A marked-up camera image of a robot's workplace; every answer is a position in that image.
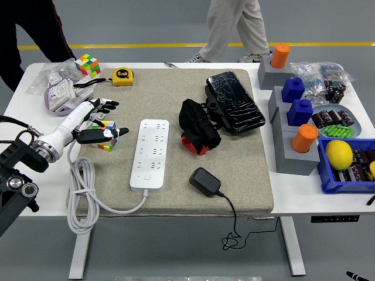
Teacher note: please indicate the small colourful puzzle cube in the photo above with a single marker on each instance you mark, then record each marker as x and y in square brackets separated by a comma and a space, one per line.
[107, 145]

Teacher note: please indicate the black plastic bracket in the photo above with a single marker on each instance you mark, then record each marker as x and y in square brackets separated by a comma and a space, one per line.
[212, 106]

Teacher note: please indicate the blue-grey plate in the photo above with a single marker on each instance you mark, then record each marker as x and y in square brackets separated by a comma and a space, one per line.
[357, 124]

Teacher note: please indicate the purple plastic basket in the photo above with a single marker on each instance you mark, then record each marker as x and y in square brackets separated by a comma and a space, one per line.
[55, 112]

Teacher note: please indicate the white wall socket panel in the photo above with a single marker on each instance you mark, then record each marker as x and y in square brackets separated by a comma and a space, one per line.
[84, 92]
[60, 93]

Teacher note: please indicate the green battery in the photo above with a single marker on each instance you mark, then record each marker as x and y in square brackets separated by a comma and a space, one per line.
[325, 132]
[350, 133]
[331, 129]
[340, 130]

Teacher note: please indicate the blue bottle-shaped block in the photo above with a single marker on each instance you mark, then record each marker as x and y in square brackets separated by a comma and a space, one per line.
[293, 89]
[299, 112]

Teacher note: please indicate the blue plastic bin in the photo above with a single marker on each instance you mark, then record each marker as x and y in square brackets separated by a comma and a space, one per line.
[337, 185]

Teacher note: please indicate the clear bag of blue parts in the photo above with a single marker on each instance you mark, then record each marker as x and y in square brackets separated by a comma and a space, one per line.
[307, 74]
[334, 71]

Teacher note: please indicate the yellow lemon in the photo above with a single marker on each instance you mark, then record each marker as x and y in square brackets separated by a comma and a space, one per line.
[339, 155]

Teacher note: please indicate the black cylindrical capacitor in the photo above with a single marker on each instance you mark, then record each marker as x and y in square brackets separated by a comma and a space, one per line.
[317, 120]
[346, 117]
[343, 88]
[328, 85]
[360, 156]
[357, 173]
[326, 116]
[339, 96]
[341, 175]
[370, 155]
[331, 95]
[334, 116]

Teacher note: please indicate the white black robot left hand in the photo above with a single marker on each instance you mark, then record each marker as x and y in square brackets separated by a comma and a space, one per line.
[68, 123]

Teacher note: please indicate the black silver pen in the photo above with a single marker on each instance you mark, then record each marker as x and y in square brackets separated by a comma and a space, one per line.
[171, 65]

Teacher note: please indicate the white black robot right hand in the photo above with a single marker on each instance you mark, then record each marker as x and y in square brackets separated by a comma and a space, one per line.
[356, 275]

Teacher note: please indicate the yellow tape measure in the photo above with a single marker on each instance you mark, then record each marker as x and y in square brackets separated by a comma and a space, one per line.
[123, 76]

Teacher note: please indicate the clear plastic bags of parts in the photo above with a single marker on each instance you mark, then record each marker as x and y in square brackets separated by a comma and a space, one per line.
[41, 82]

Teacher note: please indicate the black power adapter plug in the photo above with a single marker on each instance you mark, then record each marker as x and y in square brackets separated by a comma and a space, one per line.
[205, 181]

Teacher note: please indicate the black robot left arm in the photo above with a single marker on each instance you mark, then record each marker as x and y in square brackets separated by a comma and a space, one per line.
[17, 158]

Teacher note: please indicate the yellow object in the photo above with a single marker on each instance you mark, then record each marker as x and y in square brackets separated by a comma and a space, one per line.
[372, 170]

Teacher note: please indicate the white table leg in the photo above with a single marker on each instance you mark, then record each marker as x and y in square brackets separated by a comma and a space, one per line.
[79, 251]
[293, 248]

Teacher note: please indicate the black plastic-wrapped flat case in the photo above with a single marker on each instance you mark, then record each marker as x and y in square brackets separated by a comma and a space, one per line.
[234, 99]

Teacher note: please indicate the black red folded umbrella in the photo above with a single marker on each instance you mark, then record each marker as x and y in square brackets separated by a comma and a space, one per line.
[196, 123]

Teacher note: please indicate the black table control panel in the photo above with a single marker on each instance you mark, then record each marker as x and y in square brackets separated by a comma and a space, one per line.
[334, 219]

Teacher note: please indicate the white power strip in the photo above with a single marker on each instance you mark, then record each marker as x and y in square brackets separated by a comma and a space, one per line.
[149, 152]

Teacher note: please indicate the large colourful puzzle cube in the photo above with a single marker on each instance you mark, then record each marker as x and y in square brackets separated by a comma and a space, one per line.
[88, 65]

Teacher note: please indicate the silver metal bar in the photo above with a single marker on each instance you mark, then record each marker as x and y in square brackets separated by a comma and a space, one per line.
[187, 278]

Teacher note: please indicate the orange cylinder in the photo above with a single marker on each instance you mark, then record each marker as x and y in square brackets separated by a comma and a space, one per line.
[279, 55]
[304, 137]

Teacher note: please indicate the grey-brown fabric mat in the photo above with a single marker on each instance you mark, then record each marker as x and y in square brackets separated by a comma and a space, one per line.
[249, 175]

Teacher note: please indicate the large grey block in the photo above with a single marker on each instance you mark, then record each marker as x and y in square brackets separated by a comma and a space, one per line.
[296, 164]

